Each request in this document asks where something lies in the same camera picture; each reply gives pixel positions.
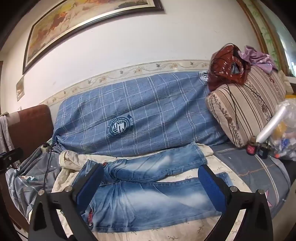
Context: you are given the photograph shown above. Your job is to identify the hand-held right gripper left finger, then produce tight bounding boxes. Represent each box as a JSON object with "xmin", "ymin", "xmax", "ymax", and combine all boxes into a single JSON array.
[{"xmin": 28, "ymin": 163, "xmax": 105, "ymax": 241}]

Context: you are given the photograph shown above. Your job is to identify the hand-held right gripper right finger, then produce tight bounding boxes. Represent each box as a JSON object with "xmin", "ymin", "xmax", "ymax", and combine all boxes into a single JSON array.
[{"xmin": 198, "ymin": 164, "xmax": 278, "ymax": 241}]

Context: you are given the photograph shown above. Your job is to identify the blue denim pants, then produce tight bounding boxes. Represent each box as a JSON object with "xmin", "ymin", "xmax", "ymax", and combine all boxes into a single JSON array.
[{"xmin": 72, "ymin": 142, "xmax": 234, "ymax": 232}]

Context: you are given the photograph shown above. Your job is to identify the grey hanging cloth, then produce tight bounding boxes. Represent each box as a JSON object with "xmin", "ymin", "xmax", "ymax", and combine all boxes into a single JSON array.
[{"xmin": 0, "ymin": 113, "xmax": 14, "ymax": 158}]

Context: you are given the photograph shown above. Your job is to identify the grey patterned blanket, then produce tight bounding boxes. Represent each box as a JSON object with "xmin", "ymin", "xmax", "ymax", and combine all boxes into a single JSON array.
[{"xmin": 5, "ymin": 145, "xmax": 63, "ymax": 218}]

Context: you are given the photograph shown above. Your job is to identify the brown headboard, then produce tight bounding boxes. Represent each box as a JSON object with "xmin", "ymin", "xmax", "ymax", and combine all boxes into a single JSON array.
[{"xmin": 0, "ymin": 104, "xmax": 55, "ymax": 232}]

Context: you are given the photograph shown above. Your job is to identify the blue-grey striped sheet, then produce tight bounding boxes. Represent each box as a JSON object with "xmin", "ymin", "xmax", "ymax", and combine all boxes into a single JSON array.
[{"xmin": 209, "ymin": 141, "xmax": 292, "ymax": 218}]

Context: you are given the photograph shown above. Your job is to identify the small red-label bottle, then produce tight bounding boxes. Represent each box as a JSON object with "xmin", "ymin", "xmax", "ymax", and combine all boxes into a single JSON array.
[{"xmin": 246, "ymin": 136, "xmax": 258, "ymax": 156}]

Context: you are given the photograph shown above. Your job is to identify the small dark bottle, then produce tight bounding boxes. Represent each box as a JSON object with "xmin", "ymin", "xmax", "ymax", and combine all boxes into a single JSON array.
[{"xmin": 258, "ymin": 142, "xmax": 270, "ymax": 159}]

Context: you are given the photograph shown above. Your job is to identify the cream leaf-print bed sheet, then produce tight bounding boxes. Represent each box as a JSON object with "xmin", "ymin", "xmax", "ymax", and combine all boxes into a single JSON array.
[{"xmin": 51, "ymin": 142, "xmax": 252, "ymax": 241}]

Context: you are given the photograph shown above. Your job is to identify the striped floral pillow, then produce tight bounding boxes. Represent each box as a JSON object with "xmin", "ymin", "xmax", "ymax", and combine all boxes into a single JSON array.
[{"xmin": 205, "ymin": 66, "xmax": 287, "ymax": 148}]

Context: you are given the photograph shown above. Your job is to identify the clear plastic film roll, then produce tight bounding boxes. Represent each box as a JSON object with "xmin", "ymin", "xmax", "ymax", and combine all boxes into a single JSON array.
[{"xmin": 258, "ymin": 103, "xmax": 288, "ymax": 143}]

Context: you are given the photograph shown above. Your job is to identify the clear plastic bag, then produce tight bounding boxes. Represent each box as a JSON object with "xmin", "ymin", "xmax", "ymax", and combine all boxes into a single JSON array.
[{"xmin": 268, "ymin": 94, "xmax": 296, "ymax": 161}]

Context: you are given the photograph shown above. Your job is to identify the blue plaid quilt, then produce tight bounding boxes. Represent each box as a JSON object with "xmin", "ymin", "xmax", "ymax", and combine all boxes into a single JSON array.
[{"xmin": 53, "ymin": 71, "xmax": 228, "ymax": 157}]

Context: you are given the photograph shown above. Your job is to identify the red-brown plastic bag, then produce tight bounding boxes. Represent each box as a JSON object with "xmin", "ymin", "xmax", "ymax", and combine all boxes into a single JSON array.
[{"xmin": 207, "ymin": 44, "xmax": 251, "ymax": 92}]

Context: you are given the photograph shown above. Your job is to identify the purple cloth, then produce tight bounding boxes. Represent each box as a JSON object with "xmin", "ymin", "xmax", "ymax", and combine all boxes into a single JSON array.
[{"xmin": 240, "ymin": 45, "xmax": 279, "ymax": 75}]

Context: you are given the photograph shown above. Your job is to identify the framed painting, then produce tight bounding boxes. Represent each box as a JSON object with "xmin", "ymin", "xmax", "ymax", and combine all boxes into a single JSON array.
[{"xmin": 22, "ymin": 0, "xmax": 164, "ymax": 75}]

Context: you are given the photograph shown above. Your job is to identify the black power cable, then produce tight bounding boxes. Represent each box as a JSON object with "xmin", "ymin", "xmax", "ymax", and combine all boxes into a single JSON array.
[{"xmin": 43, "ymin": 145, "xmax": 55, "ymax": 190}]

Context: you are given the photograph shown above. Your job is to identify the small wall picture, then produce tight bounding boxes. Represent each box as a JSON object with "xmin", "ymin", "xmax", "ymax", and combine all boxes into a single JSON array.
[{"xmin": 16, "ymin": 76, "xmax": 25, "ymax": 101}]

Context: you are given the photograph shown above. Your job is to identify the thin black cable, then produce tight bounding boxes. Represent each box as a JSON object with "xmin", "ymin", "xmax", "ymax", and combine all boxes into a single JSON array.
[{"xmin": 209, "ymin": 43, "xmax": 273, "ymax": 130}]

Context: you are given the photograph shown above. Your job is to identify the wooden window frame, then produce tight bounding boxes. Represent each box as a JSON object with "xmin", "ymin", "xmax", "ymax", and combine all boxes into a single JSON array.
[{"xmin": 236, "ymin": 0, "xmax": 296, "ymax": 77}]

